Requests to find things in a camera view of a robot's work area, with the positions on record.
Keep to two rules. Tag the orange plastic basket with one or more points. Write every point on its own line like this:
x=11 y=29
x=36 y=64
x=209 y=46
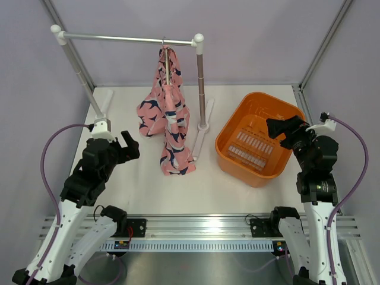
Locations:
x=243 y=146

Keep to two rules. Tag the white slotted cable duct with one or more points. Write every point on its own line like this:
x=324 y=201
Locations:
x=188 y=246

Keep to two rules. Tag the pink shark print shorts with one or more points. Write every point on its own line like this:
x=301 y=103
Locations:
x=164 y=111

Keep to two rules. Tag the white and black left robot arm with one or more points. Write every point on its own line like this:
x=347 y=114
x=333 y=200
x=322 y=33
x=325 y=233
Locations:
x=60 y=259

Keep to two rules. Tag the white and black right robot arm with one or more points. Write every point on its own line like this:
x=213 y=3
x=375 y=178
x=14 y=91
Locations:
x=315 y=254

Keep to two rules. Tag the aluminium mounting rail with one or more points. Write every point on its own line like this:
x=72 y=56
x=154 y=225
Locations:
x=201 y=227

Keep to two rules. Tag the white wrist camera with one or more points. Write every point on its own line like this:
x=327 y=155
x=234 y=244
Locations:
x=101 y=129
x=326 y=126

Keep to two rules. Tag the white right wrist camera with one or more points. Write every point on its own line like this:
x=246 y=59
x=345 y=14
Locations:
x=326 y=126

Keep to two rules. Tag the wooden clothes hanger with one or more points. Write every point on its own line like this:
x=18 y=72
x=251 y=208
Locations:
x=167 y=65

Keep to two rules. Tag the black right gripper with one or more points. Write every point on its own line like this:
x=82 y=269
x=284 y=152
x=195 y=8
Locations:
x=276 y=127

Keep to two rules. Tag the metal clothes rack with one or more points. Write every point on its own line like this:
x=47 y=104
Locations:
x=205 y=106

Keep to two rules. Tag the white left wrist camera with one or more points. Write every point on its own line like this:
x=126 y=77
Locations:
x=101 y=129

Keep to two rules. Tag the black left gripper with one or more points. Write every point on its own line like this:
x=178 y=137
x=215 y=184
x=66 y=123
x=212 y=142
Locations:
x=129 y=152

